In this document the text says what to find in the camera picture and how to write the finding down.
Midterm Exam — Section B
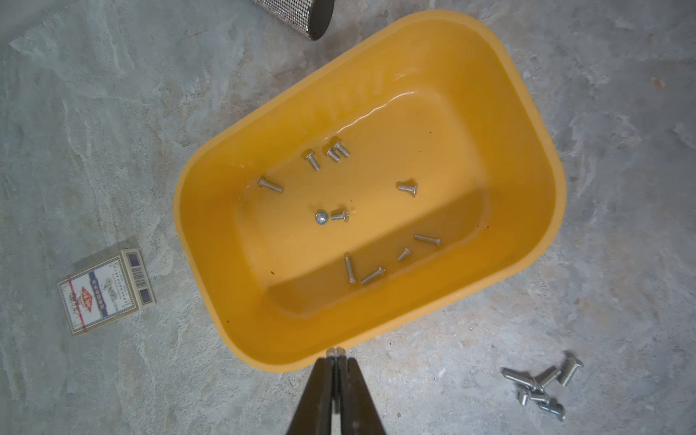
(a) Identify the rhinestone silver microphone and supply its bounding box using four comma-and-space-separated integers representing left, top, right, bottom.
254, 0, 335, 41

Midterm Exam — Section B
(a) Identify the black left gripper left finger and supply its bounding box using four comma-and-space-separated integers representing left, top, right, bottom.
286, 358, 334, 435

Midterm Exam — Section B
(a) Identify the silver screw cluster screw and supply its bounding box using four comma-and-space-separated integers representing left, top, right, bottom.
558, 353, 584, 386

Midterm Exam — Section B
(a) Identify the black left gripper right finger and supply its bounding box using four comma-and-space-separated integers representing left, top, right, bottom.
337, 355, 386, 435

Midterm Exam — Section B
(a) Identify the yellow plastic storage box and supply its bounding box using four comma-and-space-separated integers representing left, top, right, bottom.
174, 10, 567, 373

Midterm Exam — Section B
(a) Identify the playing card box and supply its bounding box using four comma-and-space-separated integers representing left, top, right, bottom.
57, 248, 157, 336

